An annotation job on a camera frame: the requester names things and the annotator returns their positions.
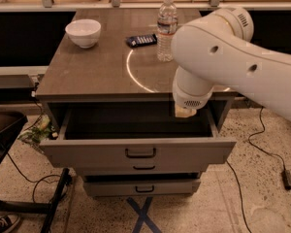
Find grey bottom drawer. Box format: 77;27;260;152
83;179;201;197

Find grey drawer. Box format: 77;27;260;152
75;164;208;176
83;179;201;197
41;113;236;169

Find black and white sneaker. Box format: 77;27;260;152
0;215;20;233

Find grey three-drawer cabinet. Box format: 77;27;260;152
37;9;235;183

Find black table leg frame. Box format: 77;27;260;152
0;167;72;233

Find black cable left floor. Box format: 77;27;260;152
6;152;64;204

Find grey top drawer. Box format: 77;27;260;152
41;113;236;169

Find grey middle drawer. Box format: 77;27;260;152
75;164;208;176

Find clear plastic water bottle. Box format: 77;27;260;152
157;0;178;62

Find black cable on floor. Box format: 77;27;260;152
226;160;252;233

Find white ceramic bowl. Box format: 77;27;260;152
65;19;101;49

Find green plastic bag clutter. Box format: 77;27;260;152
17;115;58;154

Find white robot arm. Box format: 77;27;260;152
171;8;291;121

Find black power adapter with cable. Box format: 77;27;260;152
248;108;291;191

